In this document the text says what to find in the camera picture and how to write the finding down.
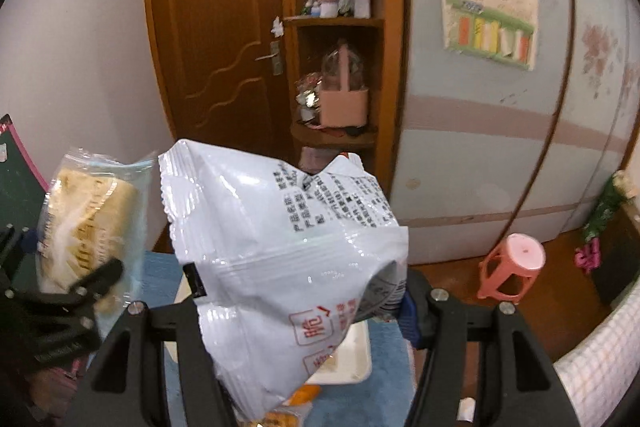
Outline wooden corner shelf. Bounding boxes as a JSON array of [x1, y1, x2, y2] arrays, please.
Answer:
[[277, 0, 408, 188]]

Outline blue towel table cover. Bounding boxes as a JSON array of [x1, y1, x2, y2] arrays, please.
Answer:
[[135, 249, 426, 427]]

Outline wall poster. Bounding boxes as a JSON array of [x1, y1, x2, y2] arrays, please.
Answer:
[[437, 0, 541, 70]]

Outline brown wooden door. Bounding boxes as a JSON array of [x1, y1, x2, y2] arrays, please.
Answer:
[[143, 0, 301, 158]]

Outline green chalkboard with pink frame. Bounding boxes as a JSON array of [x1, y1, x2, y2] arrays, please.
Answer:
[[0, 114, 51, 278]]

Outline folded pink cloths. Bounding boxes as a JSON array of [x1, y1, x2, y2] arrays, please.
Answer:
[[299, 146, 346, 172]]

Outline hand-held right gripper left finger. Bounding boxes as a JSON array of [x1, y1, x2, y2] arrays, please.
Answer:
[[62, 262, 238, 427]]

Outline floral sliding wardrobe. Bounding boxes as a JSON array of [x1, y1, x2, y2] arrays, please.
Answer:
[[390, 0, 640, 265]]

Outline clear bag of crackers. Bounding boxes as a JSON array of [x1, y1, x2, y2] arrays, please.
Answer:
[[39, 148, 158, 343]]

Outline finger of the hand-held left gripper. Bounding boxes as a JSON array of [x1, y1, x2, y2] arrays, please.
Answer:
[[7, 258, 124, 308], [0, 227, 38, 288]]

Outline plaid bed sheet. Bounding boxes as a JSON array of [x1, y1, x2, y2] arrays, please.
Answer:
[[552, 292, 640, 427]]

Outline clear bag of fried snacks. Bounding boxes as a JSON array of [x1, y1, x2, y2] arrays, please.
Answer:
[[260, 384, 321, 427]]

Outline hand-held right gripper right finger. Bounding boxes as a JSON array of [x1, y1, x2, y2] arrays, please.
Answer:
[[397, 269, 568, 427]]

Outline white snack packet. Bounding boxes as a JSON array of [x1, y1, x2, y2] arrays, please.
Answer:
[[158, 138, 411, 420]]

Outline pink plastic stool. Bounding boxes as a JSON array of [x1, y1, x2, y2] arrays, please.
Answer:
[[477, 233, 546, 303]]

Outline pink basket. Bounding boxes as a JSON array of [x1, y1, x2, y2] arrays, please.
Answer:
[[317, 42, 371, 128]]

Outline white plastic bin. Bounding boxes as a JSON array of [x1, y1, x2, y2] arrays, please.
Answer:
[[172, 277, 373, 385]]

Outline dark wooden cabinet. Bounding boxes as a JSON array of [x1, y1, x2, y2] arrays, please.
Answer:
[[592, 202, 640, 308]]

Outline shiny wrappers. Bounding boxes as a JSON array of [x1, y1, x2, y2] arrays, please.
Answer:
[[295, 73, 323, 122]]

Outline metal door handle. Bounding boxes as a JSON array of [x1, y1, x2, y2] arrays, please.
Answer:
[[255, 41, 283, 75]]

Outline pink toy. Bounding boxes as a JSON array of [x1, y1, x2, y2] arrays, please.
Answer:
[[574, 237, 601, 275]]

